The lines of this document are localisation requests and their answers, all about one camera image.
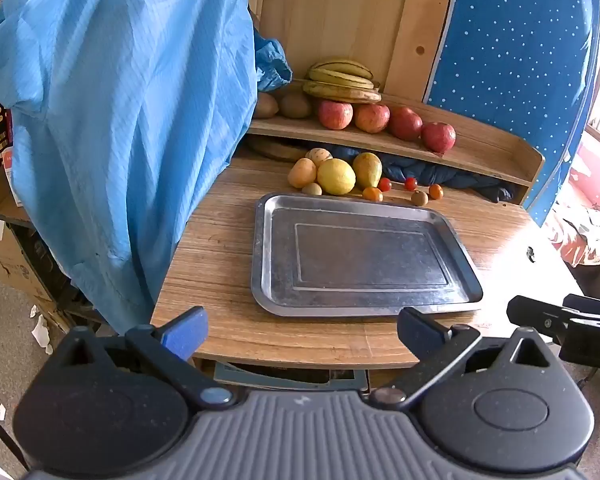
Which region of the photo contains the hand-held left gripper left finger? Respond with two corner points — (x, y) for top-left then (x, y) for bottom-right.
(55, 306), (236, 409)

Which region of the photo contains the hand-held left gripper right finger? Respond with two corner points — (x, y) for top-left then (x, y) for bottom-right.
(370, 306), (556, 408)

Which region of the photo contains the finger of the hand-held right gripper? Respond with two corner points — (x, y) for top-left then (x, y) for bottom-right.
(562, 294), (600, 317)
(507, 296), (576, 345)

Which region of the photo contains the metal tray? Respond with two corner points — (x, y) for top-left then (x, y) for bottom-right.
(251, 192), (483, 318)

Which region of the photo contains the green-yellow mango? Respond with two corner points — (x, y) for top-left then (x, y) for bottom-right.
(352, 152), (383, 191)

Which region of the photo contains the large yellow lemon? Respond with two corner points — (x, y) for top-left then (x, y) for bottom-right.
(316, 158), (357, 196)

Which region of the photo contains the yellow-orange oval fruit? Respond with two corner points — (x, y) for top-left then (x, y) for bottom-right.
(287, 157), (319, 189)

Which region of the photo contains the floral patterned cloth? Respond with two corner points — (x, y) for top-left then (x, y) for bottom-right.
(542, 130), (600, 268)

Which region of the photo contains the white paper scrap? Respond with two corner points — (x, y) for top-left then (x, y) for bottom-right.
(30, 305), (53, 356)

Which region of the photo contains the dark blue cloth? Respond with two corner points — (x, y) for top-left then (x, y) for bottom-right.
(325, 142), (516, 204)

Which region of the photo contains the wooden desk shelf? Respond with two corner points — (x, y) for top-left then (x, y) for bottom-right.
(247, 77), (546, 206)

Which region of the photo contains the cardboard box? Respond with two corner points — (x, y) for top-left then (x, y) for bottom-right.
(0, 200), (71, 321)

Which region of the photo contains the red apple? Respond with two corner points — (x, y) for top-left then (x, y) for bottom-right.
(421, 121), (457, 154)
(389, 106), (424, 142)
(355, 103), (391, 134)
(317, 100), (354, 131)

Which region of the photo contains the round wooden board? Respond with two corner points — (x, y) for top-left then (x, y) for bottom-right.
(245, 135), (308, 163)

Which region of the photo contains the light blue cloth garment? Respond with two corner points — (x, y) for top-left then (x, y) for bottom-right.
(0, 0), (293, 333)

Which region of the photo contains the brown kiwi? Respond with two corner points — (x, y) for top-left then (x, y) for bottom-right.
(252, 91), (280, 119)
(279, 92), (313, 119)

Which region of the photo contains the blue dotted fabric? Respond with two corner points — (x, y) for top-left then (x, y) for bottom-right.
(422, 0), (600, 228)

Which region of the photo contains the wooden cabinet panel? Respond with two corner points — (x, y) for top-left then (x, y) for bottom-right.
(257, 0), (463, 106)

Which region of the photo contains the black cable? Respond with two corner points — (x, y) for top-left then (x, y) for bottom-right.
(0, 400), (31, 471)

